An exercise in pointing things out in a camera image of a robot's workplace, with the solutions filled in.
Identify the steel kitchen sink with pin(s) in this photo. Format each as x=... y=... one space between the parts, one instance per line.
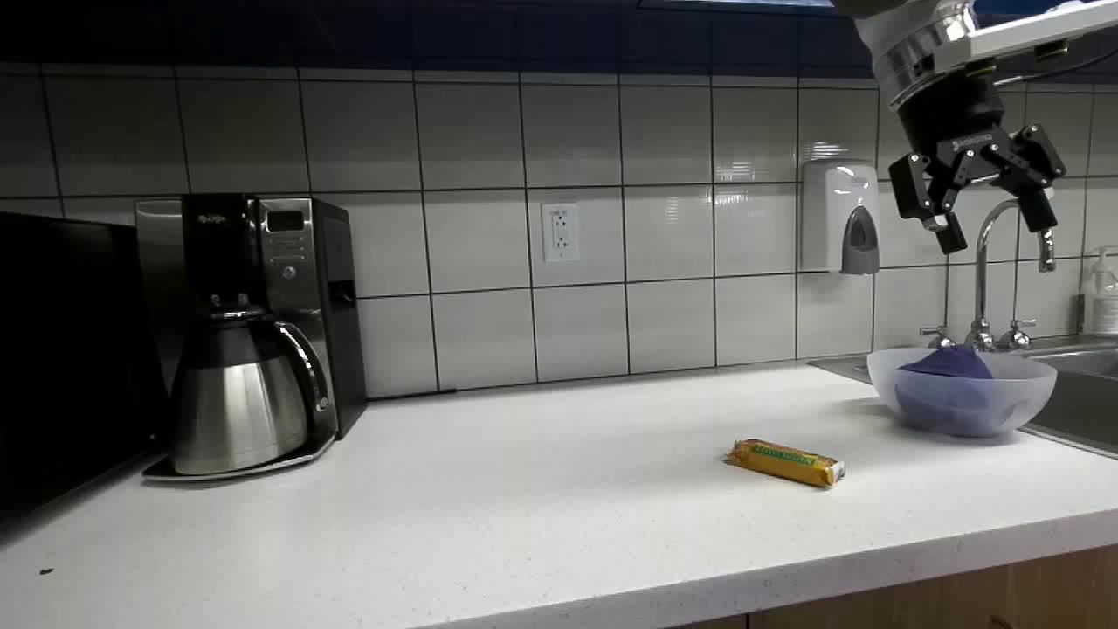
x=1084 y=387

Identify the dark purple towel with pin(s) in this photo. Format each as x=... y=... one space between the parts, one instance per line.
x=953 y=363

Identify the black coffee maker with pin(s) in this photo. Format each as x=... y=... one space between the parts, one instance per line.
x=303 y=279

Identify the yellow wrapped snack bar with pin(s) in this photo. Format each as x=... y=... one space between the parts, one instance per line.
x=786 y=461

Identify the wooden counter cabinet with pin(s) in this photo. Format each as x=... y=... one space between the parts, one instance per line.
x=990 y=596

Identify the white wall soap dispenser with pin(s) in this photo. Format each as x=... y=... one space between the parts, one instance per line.
x=834 y=211

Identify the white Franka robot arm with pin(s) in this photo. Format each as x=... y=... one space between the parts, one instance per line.
x=921 y=46

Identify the chrome sink faucet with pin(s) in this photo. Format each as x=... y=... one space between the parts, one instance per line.
x=983 y=279

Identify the white wall power outlet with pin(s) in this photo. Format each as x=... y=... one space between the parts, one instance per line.
x=561 y=232

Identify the translucent plastic bowl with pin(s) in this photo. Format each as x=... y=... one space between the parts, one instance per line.
x=1025 y=390

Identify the stainless steel carafe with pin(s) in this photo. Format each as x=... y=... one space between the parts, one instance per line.
x=238 y=402

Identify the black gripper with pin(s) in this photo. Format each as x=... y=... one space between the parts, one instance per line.
x=947 y=116

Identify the black microwave oven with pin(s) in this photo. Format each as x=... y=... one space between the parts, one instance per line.
x=72 y=349

